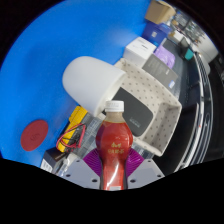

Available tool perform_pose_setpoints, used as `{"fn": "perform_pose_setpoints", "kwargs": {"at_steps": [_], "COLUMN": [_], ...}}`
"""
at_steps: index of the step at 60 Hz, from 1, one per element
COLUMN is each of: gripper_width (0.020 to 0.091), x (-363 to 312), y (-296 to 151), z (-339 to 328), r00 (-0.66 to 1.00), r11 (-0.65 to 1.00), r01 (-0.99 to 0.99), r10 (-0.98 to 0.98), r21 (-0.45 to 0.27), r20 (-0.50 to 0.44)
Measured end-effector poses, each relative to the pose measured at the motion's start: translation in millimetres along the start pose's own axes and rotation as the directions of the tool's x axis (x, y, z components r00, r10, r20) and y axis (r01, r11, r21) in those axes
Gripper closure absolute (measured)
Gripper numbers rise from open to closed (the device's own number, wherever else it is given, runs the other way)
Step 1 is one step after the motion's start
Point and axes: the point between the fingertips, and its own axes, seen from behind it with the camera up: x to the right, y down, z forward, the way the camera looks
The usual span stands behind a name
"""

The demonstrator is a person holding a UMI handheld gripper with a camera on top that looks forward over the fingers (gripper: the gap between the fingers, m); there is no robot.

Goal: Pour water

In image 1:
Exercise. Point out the red drink bottle white cap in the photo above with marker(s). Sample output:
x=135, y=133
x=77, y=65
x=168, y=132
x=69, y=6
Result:
x=114, y=140

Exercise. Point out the beige dotted storage basket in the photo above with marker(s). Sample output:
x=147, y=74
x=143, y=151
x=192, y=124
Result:
x=160, y=110

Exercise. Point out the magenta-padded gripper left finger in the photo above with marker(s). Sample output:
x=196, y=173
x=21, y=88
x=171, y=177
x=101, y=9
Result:
x=80, y=171

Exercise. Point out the small black box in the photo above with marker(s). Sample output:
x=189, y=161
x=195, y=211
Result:
x=51, y=160

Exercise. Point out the black rectangular device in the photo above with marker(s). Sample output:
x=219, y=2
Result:
x=136, y=113

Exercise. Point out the black shelf unit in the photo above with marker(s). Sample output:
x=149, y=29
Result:
x=203, y=110

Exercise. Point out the white box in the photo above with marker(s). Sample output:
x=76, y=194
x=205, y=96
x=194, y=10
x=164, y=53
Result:
x=139, y=50

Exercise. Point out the blue box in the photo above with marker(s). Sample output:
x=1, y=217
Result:
x=154, y=33

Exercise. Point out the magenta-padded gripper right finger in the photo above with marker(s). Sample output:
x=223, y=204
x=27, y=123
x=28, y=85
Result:
x=146, y=171

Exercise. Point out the dark grey flat box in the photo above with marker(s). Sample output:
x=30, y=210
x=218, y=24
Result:
x=160, y=70

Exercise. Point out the brown cardboard box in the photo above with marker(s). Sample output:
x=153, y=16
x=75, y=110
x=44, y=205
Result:
x=160, y=11

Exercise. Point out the purple pouch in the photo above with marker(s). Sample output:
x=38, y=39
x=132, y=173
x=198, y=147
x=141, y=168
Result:
x=165, y=56

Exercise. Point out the flat round red coaster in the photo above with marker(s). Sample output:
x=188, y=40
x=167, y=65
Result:
x=34, y=135

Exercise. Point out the teal object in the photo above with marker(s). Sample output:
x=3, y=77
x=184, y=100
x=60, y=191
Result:
x=189, y=54

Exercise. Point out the white paper cup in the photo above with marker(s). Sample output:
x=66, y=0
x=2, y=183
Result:
x=88, y=81

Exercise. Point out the yellow multimeter with leads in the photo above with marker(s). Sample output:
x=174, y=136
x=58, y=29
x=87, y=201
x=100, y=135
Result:
x=75, y=121

